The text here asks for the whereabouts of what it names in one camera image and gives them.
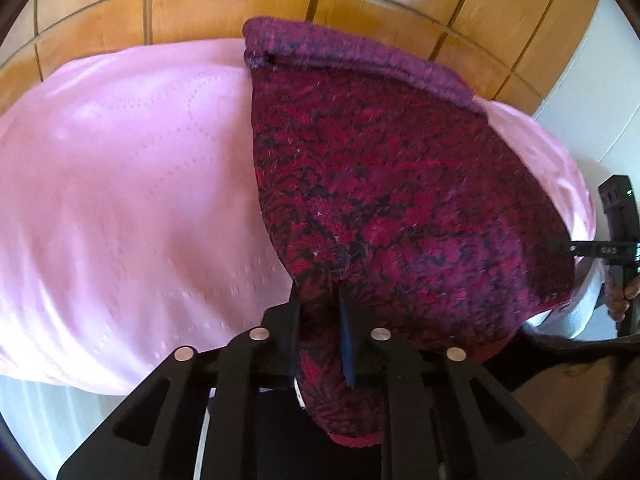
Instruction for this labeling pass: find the wooden headboard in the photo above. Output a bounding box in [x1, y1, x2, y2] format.
[1, 0, 599, 112]

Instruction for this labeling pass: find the pink bed sheet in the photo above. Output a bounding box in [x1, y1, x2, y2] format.
[1, 34, 596, 396]

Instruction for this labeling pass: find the red black patterned sweater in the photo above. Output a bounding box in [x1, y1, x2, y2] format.
[243, 18, 574, 448]

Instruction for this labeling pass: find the person's right hand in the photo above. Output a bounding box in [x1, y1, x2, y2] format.
[604, 266, 640, 323]

